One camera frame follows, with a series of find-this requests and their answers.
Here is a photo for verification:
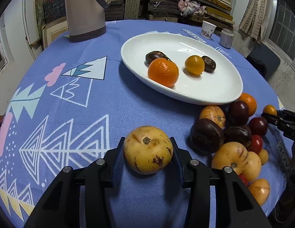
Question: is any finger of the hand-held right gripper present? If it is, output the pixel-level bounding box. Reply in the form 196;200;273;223
277;109;295;121
261;112;295;139

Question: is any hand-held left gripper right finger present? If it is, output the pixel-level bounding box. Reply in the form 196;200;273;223
170;136;273;228

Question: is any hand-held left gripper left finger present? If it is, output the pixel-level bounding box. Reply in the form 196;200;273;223
24;139;125;228

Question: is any small orange-yellow tomato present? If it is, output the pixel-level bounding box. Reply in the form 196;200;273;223
262;105;278;117

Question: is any yellow brown-spotted tomato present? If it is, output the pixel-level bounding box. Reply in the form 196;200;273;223
123;125;174;175

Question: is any orange mandarin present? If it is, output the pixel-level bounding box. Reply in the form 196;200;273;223
147;58;180;87
238;93;257;117

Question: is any white oval plate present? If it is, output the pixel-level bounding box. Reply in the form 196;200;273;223
121;33;243;105

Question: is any dark red tomato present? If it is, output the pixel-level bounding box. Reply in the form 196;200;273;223
248;117;268;137

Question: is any small pale yellow tomato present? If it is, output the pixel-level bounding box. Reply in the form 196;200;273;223
258;149;269;165

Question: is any large yellow pink-striped tomato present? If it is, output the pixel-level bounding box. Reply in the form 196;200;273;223
211;142;249;175

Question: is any black chair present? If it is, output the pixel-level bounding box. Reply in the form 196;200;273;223
247;41;281;79

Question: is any blue patterned tablecloth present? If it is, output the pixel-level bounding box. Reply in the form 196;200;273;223
0;20;288;228

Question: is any barred window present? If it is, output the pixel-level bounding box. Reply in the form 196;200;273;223
267;0;295;64

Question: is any small dark brown tomato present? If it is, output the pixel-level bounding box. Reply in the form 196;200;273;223
201;56;217;73

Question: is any grey jar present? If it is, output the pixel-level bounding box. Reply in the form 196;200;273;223
219;28;234;48

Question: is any brick-patterned hanging cloth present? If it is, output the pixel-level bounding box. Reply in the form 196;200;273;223
238;0;269;44

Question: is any white paper cup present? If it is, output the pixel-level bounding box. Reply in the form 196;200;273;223
201;20;217;40

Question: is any wooden framed panel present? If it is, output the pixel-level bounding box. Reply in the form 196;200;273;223
42;17;69;50

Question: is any pink crumpled cloth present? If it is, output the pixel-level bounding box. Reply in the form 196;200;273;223
177;0;207;17

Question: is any beige thermos jug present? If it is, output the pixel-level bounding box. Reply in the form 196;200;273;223
64;0;109;43

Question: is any shelf of wooden boards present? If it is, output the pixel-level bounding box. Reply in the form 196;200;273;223
33;0;236;26

